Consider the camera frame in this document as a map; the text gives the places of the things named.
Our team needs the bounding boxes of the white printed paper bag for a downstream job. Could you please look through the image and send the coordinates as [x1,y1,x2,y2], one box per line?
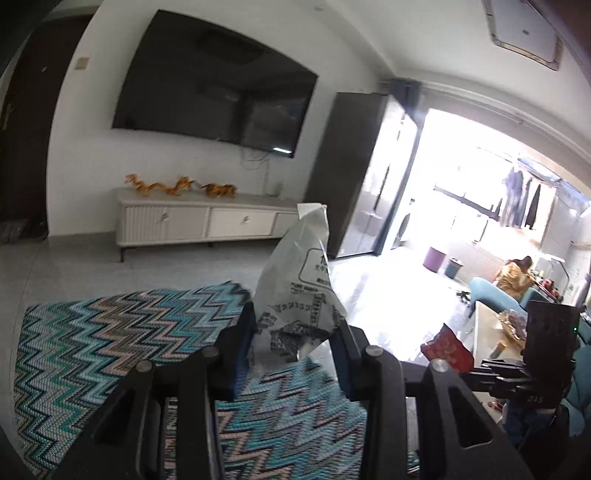
[249,203,346,377]

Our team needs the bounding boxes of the red white wrapper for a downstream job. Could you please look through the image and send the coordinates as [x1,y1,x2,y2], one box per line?
[420,324,475,373]

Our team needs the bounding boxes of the teal zigzag knitted blanket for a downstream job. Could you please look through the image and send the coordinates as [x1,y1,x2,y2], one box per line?
[14,282,367,479]

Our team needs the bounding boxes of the teal chair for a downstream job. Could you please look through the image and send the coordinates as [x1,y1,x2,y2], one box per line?
[468,277,527,317]

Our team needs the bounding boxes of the purple round stool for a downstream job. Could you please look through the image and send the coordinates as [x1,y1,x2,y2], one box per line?
[423,247,446,273]

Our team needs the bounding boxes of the teal small waste bin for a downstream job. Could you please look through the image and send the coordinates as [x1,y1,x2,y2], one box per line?
[444,258,464,280]

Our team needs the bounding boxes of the white low TV cabinet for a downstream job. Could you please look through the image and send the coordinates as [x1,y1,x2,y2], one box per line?
[116,188,298,259]

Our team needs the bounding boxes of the golden tiger figurine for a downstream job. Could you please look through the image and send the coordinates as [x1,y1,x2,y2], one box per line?
[201,183,238,198]

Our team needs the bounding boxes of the hanging dark clothes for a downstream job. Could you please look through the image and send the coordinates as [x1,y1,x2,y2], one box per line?
[489,168,543,229]

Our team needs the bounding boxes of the golden dragon figurine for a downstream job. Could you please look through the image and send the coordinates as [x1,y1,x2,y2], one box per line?
[125,174,194,197]

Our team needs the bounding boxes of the silver double-door refrigerator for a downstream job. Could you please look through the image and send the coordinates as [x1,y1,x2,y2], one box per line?
[304,93,402,259]

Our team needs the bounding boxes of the dark brown entrance door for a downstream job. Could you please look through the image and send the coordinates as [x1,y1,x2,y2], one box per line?
[1,14,92,244]

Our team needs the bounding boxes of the black television cables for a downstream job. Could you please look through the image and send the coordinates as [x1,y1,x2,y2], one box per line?
[240,147,274,195]

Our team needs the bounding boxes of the large black wall television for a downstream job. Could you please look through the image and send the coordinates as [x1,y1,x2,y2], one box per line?
[112,10,318,158]

